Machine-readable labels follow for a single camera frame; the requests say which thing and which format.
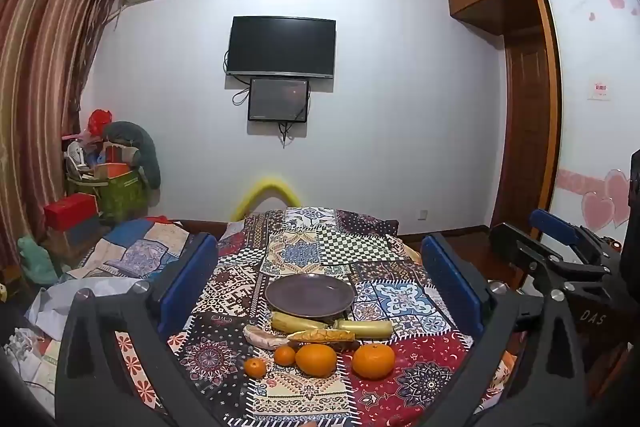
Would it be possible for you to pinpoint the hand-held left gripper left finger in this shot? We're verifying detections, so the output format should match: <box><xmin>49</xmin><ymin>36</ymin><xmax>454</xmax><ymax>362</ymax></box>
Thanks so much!
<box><xmin>55</xmin><ymin>232</ymin><xmax>221</xmax><ymax>427</ymax></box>

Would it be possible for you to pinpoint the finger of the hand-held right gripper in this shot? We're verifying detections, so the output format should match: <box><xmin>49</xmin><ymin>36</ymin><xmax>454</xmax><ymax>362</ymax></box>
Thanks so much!
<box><xmin>489</xmin><ymin>223</ymin><xmax>608</xmax><ymax>278</ymax></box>
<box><xmin>530</xmin><ymin>208</ymin><xmax>621</xmax><ymax>254</ymax></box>

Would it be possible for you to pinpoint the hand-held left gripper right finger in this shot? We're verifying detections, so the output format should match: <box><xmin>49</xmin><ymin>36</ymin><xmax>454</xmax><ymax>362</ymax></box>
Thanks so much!
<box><xmin>421</xmin><ymin>233</ymin><xmax>587</xmax><ymax>427</ymax></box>

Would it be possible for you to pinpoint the yellow banana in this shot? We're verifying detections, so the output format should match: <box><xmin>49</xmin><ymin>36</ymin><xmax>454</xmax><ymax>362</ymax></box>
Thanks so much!
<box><xmin>333</xmin><ymin>320</ymin><xmax>395</xmax><ymax>339</ymax></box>
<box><xmin>271</xmin><ymin>312</ymin><xmax>329</xmax><ymax>334</ymax></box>

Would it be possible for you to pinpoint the large round orange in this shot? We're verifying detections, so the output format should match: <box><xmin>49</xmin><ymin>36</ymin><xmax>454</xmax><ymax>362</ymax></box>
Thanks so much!
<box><xmin>352</xmin><ymin>342</ymin><xmax>396</xmax><ymax>381</ymax></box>

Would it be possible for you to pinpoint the dark purple round plate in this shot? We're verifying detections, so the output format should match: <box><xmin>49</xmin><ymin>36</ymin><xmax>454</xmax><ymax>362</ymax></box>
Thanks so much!
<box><xmin>265</xmin><ymin>273</ymin><xmax>357</xmax><ymax>319</ymax></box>

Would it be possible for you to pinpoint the pomelo piece with yellow rind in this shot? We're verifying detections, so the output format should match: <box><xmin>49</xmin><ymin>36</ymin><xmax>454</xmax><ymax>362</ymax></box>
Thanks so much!
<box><xmin>287</xmin><ymin>329</ymin><xmax>356</xmax><ymax>343</ymax></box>

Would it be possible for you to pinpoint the large oval orange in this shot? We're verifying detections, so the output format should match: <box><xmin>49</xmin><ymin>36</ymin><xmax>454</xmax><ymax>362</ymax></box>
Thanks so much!
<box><xmin>295</xmin><ymin>343</ymin><xmax>338</xmax><ymax>378</ymax></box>

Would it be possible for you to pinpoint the blue patchwork quilt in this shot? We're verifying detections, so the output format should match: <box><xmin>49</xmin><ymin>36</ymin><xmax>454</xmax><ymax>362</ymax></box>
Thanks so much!
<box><xmin>69</xmin><ymin>217</ymin><xmax>202</xmax><ymax>282</ymax></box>

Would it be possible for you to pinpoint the pink peeled pomelo segment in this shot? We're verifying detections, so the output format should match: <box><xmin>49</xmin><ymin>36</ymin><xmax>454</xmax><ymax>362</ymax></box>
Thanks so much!
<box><xmin>243</xmin><ymin>325</ymin><xmax>292</xmax><ymax>349</ymax></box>

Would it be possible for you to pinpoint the white wardrobe door with hearts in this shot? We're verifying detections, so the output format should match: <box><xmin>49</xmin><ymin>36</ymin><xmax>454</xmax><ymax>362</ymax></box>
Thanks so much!
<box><xmin>542</xmin><ymin>0</ymin><xmax>640</xmax><ymax>250</ymax></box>

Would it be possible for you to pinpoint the green patterned storage box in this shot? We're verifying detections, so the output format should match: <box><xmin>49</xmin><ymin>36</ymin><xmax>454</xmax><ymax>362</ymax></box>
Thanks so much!
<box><xmin>67</xmin><ymin>168</ymin><xmax>149</xmax><ymax>224</ymax></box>

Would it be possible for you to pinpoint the yellow foam tube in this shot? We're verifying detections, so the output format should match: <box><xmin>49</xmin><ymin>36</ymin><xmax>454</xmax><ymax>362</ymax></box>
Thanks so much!
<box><xmin>230</xmin><ymin>176</ymin><xmax>304</xmax><ymax>223</ymax></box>

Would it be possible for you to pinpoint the dark brown oblong fruit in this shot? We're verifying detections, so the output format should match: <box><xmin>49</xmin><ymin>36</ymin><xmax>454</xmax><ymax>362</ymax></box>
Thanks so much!
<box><xmin>294</xmin><ymin>339</ymin><xmax>362</xmax><ymax>354</ymax></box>

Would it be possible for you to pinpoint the patterned patchwork blanket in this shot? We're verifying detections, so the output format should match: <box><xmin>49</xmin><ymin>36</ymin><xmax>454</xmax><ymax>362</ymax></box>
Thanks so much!
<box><xmin>115</xmin><ymin>207</ymin><xmax>507</xmax><ymax>427</ymax></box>

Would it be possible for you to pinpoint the white crumpled sheet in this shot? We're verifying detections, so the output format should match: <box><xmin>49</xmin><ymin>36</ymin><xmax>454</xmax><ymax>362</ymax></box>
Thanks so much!
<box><xmin>4</xmin><ymin>279</ymin><xmax>85</xmax><ymax>388</ymax></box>

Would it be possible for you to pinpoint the grey neck pillow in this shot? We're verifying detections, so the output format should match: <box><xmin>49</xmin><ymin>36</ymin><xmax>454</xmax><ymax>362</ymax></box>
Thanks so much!
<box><xmin>102</xmin><ymin>121</ymin><xmax>162</xmax><ymax>188</ymax></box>

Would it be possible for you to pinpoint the red rectangular box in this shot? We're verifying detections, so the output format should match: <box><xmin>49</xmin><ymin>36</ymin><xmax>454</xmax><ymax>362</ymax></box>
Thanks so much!
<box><xmin>43</xmin><ymin>192</ymin><xmax>99</xmax><ymax>231</ymax></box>

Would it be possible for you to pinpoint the teal plush toy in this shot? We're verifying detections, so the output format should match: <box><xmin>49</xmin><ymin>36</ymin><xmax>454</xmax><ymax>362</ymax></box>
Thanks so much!
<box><xmin>18</xmin><ymin>234</ymin><xmax>60</xmax><ymax>284</ymax></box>

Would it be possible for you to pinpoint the small white fan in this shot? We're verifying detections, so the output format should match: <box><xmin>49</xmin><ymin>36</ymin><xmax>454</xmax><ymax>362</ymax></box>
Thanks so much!
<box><xmin>66</xmin><ymin>141</ymin><xmax>92</xmax><ymax>174</ymax></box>

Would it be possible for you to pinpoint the red plastic bag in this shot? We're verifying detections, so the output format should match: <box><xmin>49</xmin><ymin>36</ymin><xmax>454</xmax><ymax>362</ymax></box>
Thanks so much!
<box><xmin>88</xmin><ymin>108</ymin><xmax>114</xmax><ymax>134</ymax></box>

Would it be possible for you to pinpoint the striped brown curtain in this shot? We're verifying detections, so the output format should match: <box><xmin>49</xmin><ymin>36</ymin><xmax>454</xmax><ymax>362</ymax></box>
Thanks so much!
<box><xmin>0</xmin><ymin>0</ymin><xmax>126</xmax><ymax>269</ymax></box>

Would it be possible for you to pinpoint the dark wooden bed frame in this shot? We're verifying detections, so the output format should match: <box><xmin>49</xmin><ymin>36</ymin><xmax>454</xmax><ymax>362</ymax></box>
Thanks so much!
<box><xmin>170</xmin><ymin>218</ymin><xmax>234</xmax><ymax>241</ymax></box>

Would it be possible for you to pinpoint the small black wall monitor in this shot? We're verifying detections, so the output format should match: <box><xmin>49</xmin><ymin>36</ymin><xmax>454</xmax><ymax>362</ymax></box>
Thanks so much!
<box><xmin>247</xmin><ymin>77</ymin><xmax>310</xmax><ymax>123</ymax></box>

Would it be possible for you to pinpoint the black wall television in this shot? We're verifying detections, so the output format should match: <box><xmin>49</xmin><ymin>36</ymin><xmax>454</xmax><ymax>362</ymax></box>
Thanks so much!
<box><xmin>225</xmin><ymin>15</ymin><xmax>337</xmax><ymax>80</ymax></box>

